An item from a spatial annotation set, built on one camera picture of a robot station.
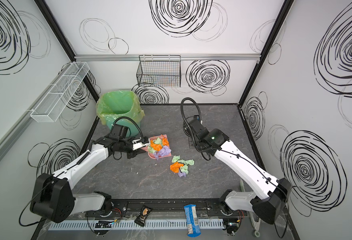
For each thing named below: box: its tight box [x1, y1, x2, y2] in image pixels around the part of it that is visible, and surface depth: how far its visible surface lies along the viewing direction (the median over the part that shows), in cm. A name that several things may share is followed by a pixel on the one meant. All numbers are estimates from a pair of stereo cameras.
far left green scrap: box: [180, 164, 189, 175], surface depth 86 cm
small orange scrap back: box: [150, 139, 163, 151], surface depth 83 cm
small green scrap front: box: [171, 155, 181, 163], surface depth 92 cm
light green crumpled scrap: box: [147, 146, 157, 154], surface depth 83 cm
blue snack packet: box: [183, 204, 201, 238], surface depth 71 cm
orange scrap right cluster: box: [162, 137, 170, 146], surface depth 86 cm
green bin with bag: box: [96, 90, 145, 138], surface depth 93 cm
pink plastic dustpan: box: [140, 134, 172, 160], surface depth 84 cm
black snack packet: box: [134, 204, 153, 228], surface depth 72 cm
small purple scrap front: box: [178, 169, 187, 178], surface depth 86 cm
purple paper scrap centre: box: [153, 145, 172, 161], surface depth 83 cm
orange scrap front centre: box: [169, 162, 184, 173], surface depth 88 cm
